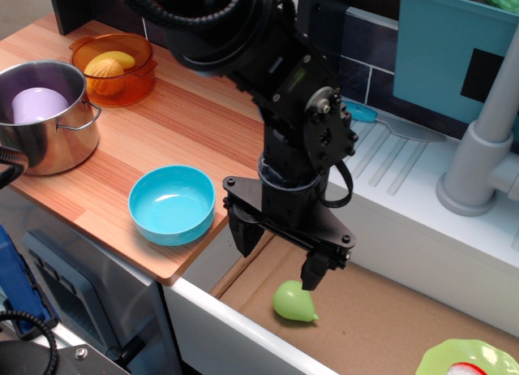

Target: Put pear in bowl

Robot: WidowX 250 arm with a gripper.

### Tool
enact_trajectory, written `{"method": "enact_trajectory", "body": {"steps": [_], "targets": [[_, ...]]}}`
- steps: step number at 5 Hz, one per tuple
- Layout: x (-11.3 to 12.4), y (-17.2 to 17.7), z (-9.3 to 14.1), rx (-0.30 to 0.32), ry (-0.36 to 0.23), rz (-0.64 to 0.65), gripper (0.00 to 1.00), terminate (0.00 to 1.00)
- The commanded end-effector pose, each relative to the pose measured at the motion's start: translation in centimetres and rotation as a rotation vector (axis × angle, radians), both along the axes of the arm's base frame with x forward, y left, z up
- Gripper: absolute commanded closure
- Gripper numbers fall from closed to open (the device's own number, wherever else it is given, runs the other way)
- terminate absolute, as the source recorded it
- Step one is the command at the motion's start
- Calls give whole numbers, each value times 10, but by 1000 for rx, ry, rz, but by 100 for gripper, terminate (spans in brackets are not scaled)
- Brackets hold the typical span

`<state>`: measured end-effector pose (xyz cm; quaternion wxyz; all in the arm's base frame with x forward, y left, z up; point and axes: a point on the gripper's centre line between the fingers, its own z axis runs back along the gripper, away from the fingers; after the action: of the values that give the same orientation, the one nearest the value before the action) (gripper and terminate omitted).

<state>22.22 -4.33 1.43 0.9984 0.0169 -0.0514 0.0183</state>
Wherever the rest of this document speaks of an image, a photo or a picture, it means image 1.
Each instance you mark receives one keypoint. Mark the blue plastic bowl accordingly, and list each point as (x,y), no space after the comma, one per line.
(173,205)

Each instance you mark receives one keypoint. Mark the grey toy oven door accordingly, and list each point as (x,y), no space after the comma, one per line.
(109,304)

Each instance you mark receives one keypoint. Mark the green toy pear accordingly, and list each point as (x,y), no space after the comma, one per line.
(293,303)

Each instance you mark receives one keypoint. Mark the grey toy faucet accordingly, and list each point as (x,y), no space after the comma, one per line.
(483,163)

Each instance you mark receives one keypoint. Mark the brown cardboard sheet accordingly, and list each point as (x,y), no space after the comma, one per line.
(368,324)

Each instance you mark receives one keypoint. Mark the orange toy corn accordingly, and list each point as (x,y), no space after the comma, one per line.
(104,79)

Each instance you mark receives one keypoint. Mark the stainless steel pot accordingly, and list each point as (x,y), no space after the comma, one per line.
(66,139)

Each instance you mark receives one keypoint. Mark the yellow toy banana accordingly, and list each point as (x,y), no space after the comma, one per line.
(124,59)

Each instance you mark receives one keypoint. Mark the orange transparent plastic pot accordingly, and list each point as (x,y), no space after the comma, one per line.
(138,80)

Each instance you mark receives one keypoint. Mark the lilac plastic cup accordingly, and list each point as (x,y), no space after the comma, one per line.
(37,104)

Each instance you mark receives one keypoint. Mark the blue handled grey spatula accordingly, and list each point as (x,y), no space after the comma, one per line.
(399,127)

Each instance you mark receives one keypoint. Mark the green plastic plate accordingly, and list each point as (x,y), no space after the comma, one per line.
(492,360)

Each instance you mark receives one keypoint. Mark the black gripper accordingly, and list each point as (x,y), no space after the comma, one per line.
(296,212)

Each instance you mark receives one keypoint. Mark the teal storage box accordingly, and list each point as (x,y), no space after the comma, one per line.
(448,55)

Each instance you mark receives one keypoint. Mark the blue clamp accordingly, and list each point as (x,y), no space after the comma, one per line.
(22,292)

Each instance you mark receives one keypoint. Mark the red white toy food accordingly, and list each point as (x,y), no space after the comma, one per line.
(465,368)

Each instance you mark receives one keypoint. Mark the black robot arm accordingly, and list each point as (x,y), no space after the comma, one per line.
(255,43)

